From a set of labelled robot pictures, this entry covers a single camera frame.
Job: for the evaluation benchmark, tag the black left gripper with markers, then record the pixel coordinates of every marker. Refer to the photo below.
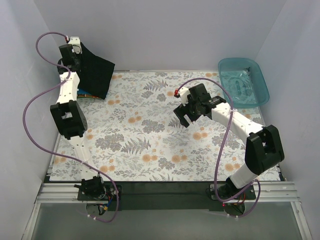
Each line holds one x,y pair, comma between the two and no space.
78,55

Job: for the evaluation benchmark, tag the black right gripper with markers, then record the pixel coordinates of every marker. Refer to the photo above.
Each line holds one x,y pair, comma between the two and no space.
188,110

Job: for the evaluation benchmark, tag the black t shirt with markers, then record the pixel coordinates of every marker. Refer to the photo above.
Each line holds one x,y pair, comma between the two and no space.
96,73

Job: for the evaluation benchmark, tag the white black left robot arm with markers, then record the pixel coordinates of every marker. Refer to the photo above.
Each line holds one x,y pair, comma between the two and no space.
71,121

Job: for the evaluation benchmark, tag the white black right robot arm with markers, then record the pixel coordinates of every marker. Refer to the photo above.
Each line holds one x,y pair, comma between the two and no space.
263,146

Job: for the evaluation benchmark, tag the floral table mat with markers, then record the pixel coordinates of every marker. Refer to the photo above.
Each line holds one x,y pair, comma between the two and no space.
134,135

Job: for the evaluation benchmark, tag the teal plastic bin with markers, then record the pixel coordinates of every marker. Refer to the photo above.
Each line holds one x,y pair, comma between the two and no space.
243,79

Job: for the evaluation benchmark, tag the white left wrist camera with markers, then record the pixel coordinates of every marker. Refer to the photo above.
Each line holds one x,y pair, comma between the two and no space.
76,44

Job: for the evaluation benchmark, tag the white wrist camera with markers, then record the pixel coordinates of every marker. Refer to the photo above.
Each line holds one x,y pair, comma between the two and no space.
76,44
182,93

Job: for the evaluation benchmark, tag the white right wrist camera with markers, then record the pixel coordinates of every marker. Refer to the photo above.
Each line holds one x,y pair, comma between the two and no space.
182,93

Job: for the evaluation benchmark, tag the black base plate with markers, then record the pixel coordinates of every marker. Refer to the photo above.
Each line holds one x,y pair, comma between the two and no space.
167,195

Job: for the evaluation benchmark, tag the aluminium frame rail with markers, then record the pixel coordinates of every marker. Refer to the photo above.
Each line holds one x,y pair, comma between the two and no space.
273,212

